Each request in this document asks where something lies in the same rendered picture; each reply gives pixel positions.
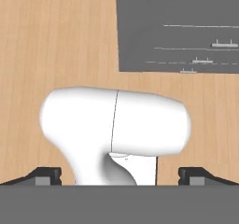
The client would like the white rounded object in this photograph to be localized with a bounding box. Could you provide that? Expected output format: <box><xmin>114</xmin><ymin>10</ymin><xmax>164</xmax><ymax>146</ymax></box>
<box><xmin>39</xmin><ymin>87</ymin><xmax>192</xmax><ymax>187</ymax></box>

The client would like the pale grey drawer handle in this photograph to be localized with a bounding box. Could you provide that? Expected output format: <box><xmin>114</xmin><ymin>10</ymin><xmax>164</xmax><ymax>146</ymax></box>
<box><xmin>191</xmin><ymin>56</ymin><xmax>214</xmax><ymax>64</ymax></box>
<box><xmin>179</xmin><ymin>67</ymin><xmax>198</xmax><ymax>75</ymax></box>
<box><xmin>211</xmin><ymin>38</ymin><xmax>239</xmax><ymax>49</ymax></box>

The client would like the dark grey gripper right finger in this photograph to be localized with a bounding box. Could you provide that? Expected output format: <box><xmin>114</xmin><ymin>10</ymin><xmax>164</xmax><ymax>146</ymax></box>
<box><xmin>177</xmin><ymin>166</ymin><xmax>239</xmax><ymax>187</ymax></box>

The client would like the grey drawer front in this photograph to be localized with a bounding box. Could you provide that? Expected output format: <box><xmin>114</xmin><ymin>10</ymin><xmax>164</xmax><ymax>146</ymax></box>
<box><xmin>139</xmin><ymin>61</ymin><xmax>239</xmax><ymax>75</ymax></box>
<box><xmin>144</xmin><ymin>48</ymin><xmax>239</xmax><ymax>64</ymax></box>
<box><xmin>153</xmin><ymin>24</ymin><xmax>239</xmax><ymax>51</ymax></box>

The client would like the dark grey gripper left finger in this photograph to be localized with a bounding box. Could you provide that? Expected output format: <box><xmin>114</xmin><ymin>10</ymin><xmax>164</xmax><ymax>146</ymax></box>
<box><xmin>0</xmin><ymin>166</ymin><xmax>63</xmax><ymax>187</ymax></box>

